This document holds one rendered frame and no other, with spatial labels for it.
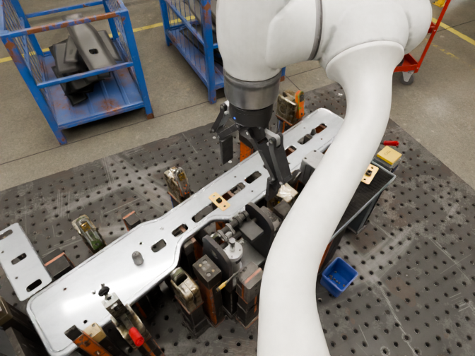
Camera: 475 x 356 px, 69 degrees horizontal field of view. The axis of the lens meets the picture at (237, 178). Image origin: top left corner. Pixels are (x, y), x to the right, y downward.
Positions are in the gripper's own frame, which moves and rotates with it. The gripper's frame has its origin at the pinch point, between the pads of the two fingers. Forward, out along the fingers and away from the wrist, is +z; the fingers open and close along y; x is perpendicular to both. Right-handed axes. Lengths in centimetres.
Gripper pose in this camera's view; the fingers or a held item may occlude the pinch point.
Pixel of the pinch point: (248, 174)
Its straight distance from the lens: 72.6
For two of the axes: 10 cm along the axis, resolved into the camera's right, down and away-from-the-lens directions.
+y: -6.8, -5.7, 4.7
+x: -7.4, 5.2, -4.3
